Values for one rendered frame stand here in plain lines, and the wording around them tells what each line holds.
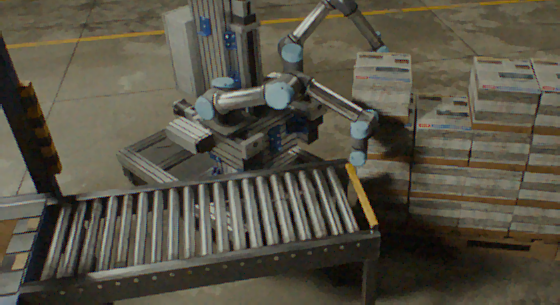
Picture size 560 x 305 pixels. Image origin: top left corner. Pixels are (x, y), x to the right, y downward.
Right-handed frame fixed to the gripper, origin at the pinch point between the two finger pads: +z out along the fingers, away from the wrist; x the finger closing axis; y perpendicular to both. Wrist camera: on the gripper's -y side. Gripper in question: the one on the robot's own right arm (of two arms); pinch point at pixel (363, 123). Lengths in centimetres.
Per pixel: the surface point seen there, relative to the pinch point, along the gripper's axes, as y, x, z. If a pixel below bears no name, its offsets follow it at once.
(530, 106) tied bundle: 14, -79, 3
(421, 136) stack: -7.5, -29.5, 3.5
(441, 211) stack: -56, -45, 3
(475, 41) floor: -85, -97, 316
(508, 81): 22, -69, 12
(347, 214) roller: -5, 2, -64
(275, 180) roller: -5, 36, -45
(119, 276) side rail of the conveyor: -5, 81, -108
